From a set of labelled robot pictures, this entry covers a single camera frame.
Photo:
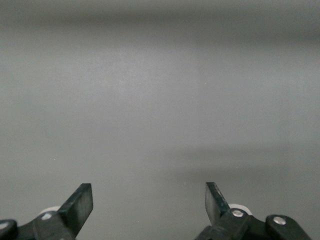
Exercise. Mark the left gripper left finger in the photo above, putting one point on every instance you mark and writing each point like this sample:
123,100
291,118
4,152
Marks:
75,212

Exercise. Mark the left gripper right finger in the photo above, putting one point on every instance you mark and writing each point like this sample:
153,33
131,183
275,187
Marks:
225,225

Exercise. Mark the dark grey table mat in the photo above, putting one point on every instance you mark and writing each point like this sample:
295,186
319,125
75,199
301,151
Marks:
160,100

